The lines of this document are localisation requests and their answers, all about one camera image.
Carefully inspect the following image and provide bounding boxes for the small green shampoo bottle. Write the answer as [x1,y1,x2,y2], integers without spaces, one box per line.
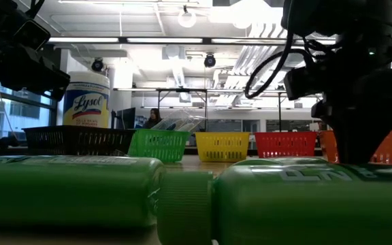
[0,155,165,229]
[231,156,331,168]
[156,162,392,245]

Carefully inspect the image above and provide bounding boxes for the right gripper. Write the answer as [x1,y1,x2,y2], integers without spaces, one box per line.
[311,64,392,164]

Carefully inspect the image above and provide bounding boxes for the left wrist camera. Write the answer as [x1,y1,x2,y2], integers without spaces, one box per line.
[13,19,52,52]

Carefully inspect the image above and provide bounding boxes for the red plastic basket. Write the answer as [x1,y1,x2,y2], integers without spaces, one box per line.
[254,131,319,159]

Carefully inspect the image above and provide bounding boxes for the window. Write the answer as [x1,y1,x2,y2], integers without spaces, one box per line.
[0,73,59,140]

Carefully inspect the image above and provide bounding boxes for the blue white toothbrush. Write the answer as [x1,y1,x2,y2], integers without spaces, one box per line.
[168,108,206,133]
[150,114,190,132]

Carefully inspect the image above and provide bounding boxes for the black background table frame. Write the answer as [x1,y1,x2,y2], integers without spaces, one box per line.
[113,86,321,133]

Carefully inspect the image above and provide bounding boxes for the yellow plastic basket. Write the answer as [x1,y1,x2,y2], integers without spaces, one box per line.
[194,131,251,163]

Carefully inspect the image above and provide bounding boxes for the black plastic basket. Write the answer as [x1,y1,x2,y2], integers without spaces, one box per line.
[22,125,136,157]

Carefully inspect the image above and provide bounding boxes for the black monitor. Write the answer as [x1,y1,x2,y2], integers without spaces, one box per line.
[116,107,137,130]

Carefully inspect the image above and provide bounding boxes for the black overhead camera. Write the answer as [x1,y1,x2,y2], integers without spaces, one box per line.
[203,53,217,69]

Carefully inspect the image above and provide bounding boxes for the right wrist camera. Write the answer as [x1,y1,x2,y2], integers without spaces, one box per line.
[283,66,323,102]

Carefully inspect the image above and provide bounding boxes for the black aluminium rig frame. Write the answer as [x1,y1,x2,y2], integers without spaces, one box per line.
[46,35,392,47]

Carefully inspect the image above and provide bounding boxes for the person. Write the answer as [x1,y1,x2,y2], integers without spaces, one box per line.
[142,108,165,129]

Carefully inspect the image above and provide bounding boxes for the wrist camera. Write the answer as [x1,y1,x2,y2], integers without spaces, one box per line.
[13,19,52,52]
[283,66,323,102]

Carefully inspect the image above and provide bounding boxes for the white ring lamp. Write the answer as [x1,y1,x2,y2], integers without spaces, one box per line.
[177,9,197,29]

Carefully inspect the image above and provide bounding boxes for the yellow Lysol wipes canister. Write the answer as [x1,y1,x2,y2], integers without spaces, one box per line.
[62,70,111,129]

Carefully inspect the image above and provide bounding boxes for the green plastic basket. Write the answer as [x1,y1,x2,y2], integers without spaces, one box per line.
[127,128,192,163]

